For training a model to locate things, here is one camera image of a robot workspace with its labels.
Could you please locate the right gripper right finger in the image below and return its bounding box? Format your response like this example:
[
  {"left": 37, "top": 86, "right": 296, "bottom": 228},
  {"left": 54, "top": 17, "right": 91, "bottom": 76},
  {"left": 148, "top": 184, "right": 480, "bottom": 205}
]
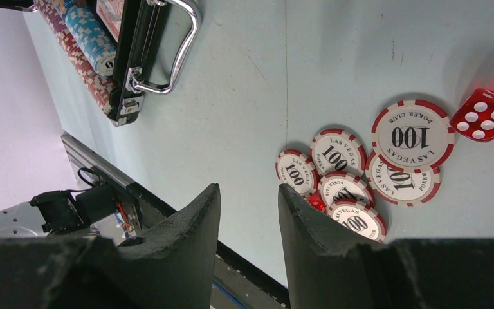
[{"left": 278, "top": 184, "right": 494, "bottom": 308}]

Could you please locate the black poker set case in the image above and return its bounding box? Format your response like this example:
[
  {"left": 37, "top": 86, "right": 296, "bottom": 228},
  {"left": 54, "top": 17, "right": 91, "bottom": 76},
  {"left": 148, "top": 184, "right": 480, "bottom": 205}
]
[{"left": 87, "top": 1, "right": 203, "bottom": 127}]

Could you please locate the red die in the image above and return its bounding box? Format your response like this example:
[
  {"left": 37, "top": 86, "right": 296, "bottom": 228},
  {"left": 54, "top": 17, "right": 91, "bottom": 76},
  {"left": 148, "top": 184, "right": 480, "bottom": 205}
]
[
  {"left": 450, "top": 88, "right": 494, "bottom": 142},
  {"left": 307, "top": 192, "right": 327, "bottom": 214}
]

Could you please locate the light blue chip stack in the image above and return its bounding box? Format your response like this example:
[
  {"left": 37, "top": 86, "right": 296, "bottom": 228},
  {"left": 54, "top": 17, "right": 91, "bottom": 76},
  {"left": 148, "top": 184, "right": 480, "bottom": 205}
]
[{"left": 53, "top": 1, "right": 116, "bottom": 77}]

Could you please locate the red white chip row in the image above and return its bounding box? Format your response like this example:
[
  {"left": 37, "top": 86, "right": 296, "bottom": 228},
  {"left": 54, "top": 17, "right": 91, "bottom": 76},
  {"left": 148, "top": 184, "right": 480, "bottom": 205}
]
[{"left": 33, "top": 0, "right": 116, "bottom": 115}]

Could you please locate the red playing card deck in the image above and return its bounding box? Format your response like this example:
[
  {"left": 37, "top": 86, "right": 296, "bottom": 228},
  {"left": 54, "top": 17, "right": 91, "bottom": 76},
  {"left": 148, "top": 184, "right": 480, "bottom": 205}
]
[{"left": 96, "top": 0, "right": 125, "bottom": 41}]

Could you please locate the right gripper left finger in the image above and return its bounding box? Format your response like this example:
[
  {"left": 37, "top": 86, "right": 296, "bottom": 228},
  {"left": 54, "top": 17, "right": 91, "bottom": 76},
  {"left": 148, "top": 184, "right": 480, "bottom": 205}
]
[{"left": 0, "top": 183, "right": 221, "bottom": 308}]

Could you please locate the white red chip stack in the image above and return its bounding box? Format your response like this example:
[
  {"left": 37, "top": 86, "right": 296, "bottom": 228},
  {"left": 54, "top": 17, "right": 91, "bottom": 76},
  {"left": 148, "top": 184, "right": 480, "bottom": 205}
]
[{"left": 275, "top": 99, "right": 455, "bottom": 242}]

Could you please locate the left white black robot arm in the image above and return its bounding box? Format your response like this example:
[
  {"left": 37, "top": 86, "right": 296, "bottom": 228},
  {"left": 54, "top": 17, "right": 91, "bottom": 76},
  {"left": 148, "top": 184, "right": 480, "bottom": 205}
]
[{"left": 0, "top": 185, "right": 118, "bottom": 238}]

